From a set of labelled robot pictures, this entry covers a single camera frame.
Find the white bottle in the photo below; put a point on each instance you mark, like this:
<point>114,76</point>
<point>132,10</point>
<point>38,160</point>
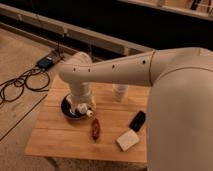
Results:
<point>89,113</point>

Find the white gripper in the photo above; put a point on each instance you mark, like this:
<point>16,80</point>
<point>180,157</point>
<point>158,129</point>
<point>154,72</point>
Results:
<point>80,93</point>

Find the red-brown snack packet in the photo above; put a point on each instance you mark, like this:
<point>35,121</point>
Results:
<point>95,129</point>

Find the black bowl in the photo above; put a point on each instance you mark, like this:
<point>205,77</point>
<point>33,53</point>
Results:
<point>69,112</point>

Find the black eraser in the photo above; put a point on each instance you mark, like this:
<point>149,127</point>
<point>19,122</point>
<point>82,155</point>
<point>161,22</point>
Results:
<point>138,121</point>

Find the clear plastic cup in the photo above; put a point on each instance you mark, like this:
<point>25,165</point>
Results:
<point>120,90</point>

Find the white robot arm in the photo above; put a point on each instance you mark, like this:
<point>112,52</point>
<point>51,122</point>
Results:
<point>179,132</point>

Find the black power adapter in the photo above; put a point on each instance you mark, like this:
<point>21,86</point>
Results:
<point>45,63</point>

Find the wooden table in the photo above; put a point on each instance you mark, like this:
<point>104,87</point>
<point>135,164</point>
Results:
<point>54,135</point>

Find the white sponge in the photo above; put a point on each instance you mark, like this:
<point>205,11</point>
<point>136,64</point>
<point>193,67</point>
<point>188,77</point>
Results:
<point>127,140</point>

